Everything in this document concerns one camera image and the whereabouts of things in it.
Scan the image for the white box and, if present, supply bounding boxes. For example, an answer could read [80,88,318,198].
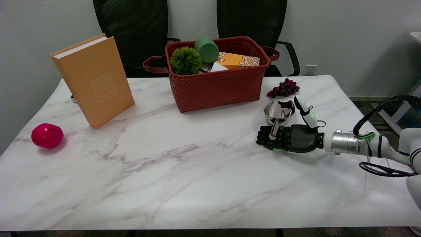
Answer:
[210,62,229,73]

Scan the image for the black braided cable with green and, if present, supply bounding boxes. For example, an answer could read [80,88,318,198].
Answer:
[353,94,421,140]

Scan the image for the green spiky ball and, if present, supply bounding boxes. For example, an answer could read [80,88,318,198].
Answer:
[170,47,203,76]

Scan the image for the thin black cable loop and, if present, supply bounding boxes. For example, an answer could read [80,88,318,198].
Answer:
[358,162,419,178]

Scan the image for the purple grape bunch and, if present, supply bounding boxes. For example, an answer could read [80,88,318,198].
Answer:
[267,78,300,99]

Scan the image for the white desk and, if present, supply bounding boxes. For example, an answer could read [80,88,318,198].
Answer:
[372,32,421,135]

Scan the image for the black mesh office chair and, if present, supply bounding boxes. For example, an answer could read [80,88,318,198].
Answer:
[92,0,181,78]
[216,0,301,77]

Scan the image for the orange hardcover book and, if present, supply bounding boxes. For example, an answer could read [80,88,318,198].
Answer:
[50,33,135,130]

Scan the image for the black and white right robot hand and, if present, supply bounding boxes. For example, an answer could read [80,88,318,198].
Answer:
[256,95,325,154]

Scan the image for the red woven basket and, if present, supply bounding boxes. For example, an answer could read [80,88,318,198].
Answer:
[142,36,281,113]

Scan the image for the magenta plastic ball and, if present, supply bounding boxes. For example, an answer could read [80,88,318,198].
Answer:
[31,123,64,149]

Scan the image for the green cup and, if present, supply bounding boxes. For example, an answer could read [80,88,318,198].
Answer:
[194,37,220,64]

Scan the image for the orange popcorn box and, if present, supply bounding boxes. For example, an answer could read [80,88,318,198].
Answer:
[216,52,260,70]

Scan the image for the stainless steel scoop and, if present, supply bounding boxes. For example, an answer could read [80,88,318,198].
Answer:
[264,99,296,140]

